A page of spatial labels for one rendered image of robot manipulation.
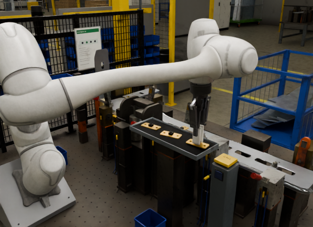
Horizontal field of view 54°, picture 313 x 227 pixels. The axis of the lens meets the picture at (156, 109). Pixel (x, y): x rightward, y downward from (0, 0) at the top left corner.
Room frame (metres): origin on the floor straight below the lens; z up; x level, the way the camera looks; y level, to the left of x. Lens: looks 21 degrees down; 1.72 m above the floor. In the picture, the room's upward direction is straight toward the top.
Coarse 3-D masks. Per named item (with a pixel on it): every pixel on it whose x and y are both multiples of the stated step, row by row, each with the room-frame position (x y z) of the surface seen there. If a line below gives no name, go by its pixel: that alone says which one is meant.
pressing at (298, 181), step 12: (168, 120) 1.65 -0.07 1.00; (204, 132) 1.49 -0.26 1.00; (240, 144) 1.35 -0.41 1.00; (240, 156) 1.24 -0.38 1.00; (252, 156) 1.24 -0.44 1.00; (264, 156) 1.24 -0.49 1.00; (252, 168) 1.13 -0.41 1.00; (264, 168) 1.14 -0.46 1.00; (276, 168) 1.14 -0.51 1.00; (288, 168) 1.14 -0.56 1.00; (300, 168) 1.14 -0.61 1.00; (288, 180) 1.05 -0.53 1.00; (300, 180) 1.05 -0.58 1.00; (312, 180) 1.05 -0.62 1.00; (300, 192) 0.98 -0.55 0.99; (312, 192) 0.98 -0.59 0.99
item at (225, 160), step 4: (220, 156) 0.96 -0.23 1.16; (224, 156) 0.96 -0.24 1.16; (228, 156) 0.96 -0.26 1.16; (216, 160) 0.94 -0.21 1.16; (220, 160) 0.93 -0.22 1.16; (224, 160) 0.93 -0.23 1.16; (228, 160) 0.93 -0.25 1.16; (232, 160) 0.93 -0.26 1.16; (236, 160) 0.94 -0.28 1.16; (220, 164) 0.93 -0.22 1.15; (224, 164) 0.91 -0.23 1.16; (228, 164) 0.91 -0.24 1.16; (232, 164) 0.92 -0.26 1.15
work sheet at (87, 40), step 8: (80, 32) 2.27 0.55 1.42; (88, 32) 2.32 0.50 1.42; (96, 32) 2.37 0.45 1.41; (80, 40) 2.27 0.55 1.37; (88, 40) 2.32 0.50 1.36; (96, 40) 2.37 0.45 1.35; (80, 48) 2.26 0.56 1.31; (88, 48) 2.31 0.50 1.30; (96, 48) 2.36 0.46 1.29; (80, 56) 2.26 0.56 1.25; (88, 56) 2.31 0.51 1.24; (80, 64) 2.26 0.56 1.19; (88, 64) 2.31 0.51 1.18
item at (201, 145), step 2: (188, 140) 1.07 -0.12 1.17; (190, 140) 1.07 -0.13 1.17; (186, 142) 1.05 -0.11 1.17; (188, 142) 1.05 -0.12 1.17; (190, 142) 1.05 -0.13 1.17; (200, 142) 1.05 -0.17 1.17; (192, 144) 1.03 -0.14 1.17; (194, 144) 1.03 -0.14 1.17; (196, 144) 1.03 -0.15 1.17; (200, 144) 1.03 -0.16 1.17; (202, 144) 1.03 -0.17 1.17; (204, 144) 1.03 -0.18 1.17; (206, 144) 1.03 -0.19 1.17; (208, 144) 1.03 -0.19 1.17; (198, 146) 1.02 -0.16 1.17; (200, 146) 1.02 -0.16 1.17; (202, 146) 1.02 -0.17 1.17; (204, 146) 1.02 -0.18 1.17; (206, 146) 1.02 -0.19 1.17; (204, 148) 1.01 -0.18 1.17
